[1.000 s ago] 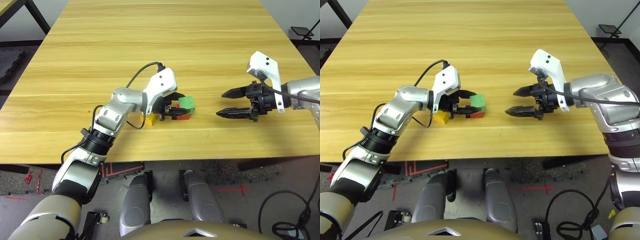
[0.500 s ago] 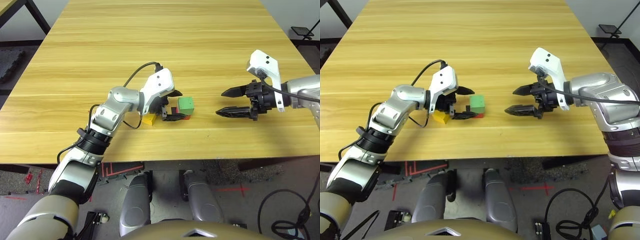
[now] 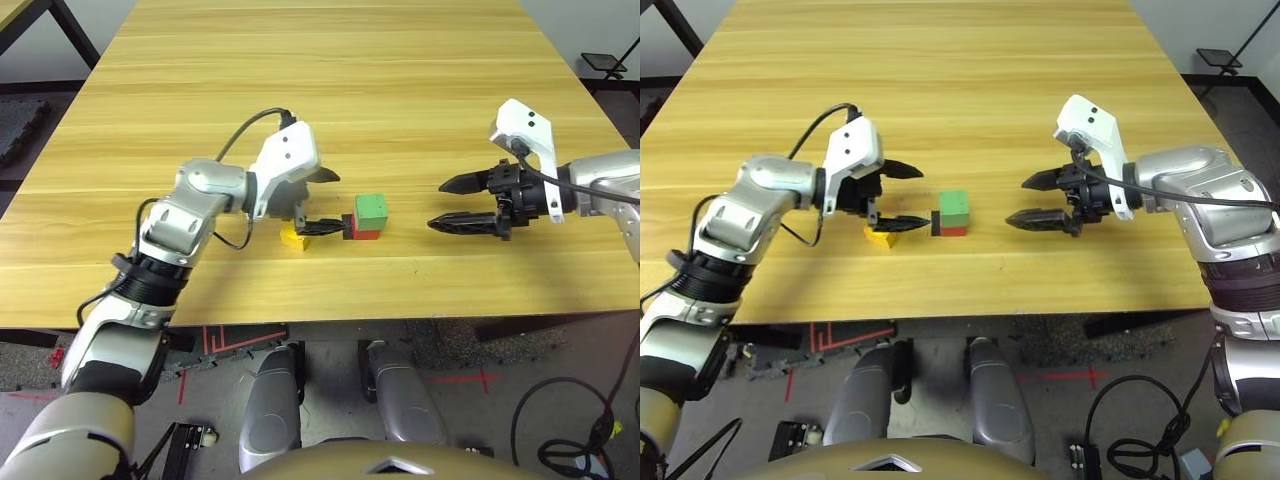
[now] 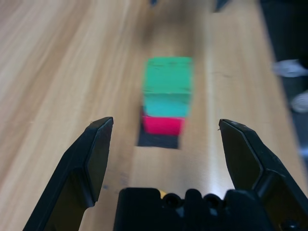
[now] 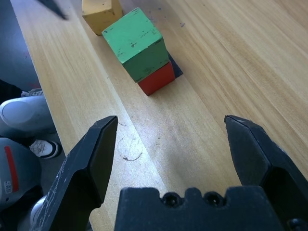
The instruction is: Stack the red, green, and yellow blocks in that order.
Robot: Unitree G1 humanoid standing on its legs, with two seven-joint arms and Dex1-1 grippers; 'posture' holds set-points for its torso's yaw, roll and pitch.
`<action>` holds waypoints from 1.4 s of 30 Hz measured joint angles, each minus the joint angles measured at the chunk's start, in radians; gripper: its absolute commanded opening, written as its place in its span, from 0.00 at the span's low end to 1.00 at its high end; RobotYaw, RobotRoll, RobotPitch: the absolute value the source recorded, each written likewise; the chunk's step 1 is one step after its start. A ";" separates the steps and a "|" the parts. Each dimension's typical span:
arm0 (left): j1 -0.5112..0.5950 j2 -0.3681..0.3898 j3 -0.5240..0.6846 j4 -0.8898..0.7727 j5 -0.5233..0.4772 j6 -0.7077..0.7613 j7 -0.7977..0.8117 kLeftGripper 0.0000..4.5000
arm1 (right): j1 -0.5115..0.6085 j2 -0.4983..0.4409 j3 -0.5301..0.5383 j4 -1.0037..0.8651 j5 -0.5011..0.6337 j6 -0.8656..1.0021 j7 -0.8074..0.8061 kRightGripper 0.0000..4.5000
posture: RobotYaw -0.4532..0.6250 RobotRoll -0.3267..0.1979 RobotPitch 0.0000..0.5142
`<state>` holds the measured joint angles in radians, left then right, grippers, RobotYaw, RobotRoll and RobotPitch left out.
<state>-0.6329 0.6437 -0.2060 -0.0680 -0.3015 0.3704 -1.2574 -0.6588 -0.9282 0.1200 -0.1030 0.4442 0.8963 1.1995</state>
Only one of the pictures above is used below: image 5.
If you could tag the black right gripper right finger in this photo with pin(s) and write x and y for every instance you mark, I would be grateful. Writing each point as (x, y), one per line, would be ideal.
(262, 154)

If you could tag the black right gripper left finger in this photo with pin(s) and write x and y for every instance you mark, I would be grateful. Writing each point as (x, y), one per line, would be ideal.
(79, 173)

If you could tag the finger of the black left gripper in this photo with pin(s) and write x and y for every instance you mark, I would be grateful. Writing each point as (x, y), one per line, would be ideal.
(54, 9)

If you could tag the yellow wooden block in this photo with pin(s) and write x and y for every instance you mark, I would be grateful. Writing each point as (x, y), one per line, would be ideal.
(101, 16)

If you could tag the green wooden block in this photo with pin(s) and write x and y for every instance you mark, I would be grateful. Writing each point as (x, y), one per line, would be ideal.
(134, 41)

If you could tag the red wooden block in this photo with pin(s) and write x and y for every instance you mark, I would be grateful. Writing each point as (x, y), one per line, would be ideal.
(156, 79)

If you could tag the white sneaker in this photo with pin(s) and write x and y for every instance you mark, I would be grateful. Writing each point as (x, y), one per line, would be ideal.
(33, 92)
(45, 148)

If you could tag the grey robot left leg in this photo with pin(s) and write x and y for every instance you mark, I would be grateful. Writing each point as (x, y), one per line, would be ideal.
(24, 118)

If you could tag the black trouser leg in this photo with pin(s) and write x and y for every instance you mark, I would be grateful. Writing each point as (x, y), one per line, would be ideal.
(9, 90)

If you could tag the black tape mark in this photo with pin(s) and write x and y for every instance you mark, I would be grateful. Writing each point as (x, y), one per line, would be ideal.
(176, 68)

